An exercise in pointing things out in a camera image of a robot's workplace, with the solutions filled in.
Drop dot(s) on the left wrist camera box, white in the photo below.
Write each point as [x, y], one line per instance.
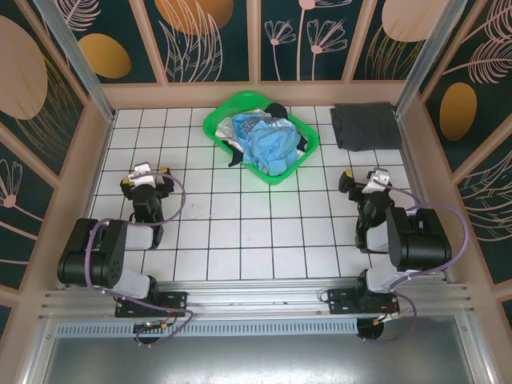
[141, 174]

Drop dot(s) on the aluminium frame post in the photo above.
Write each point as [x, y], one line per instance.
[424, 52]
[80, 60]

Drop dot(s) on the right wrist camera box, white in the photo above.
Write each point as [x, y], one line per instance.
[378, 182]

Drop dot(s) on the wrist camera box, white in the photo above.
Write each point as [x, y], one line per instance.
[141, 174]
[378, 182]

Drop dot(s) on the green plastic basket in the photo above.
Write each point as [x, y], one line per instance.
[234, 102]

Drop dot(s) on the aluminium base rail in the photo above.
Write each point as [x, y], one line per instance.
[256, 298]

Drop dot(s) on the grey folded t-shirt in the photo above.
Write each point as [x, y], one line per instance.
[366, 126]

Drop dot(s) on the left robot arm, white and black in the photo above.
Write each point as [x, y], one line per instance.
[120, 240]

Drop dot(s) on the light blue printed t-shirt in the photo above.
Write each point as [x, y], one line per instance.
[264, 144]

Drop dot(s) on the right robot arm, white and black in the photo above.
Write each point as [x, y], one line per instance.
[420, 248]

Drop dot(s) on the grey metal sheet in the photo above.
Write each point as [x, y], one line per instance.
[256, 360]

